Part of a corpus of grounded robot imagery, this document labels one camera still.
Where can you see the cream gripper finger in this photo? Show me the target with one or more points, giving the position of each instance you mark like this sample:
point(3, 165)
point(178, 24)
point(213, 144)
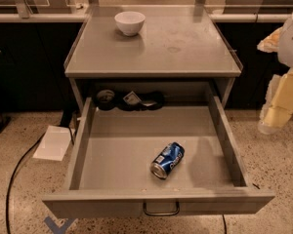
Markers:
point(278, 108)
point(270, 43)

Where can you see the blue pepsi can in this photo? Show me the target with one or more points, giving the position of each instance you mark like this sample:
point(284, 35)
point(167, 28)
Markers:
point(167, 160)

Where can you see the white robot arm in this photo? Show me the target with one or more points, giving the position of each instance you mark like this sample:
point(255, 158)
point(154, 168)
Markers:
point(285, 47)

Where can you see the grey cabinet counter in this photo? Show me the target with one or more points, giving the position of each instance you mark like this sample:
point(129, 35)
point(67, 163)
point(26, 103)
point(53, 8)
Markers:
point(179, 41)

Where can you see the black items behind drawer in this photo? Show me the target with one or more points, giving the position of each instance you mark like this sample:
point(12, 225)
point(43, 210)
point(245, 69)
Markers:
point(131, 101)

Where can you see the grey open top drawer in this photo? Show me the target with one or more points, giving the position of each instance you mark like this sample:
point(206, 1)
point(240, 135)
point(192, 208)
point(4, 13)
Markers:
point(109, 170)

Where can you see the white ceramic bowl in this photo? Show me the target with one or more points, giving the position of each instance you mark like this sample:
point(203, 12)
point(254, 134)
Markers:
point(130, 23)

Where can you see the white paper sheet on floor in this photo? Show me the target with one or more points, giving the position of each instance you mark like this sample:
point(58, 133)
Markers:
point(54, 143)

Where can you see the dark lab bench left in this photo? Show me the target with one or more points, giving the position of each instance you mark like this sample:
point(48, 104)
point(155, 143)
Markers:
point(35, 38)

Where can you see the metal drawer handle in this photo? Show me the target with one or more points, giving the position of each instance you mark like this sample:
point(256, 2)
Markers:
point(161, 209)

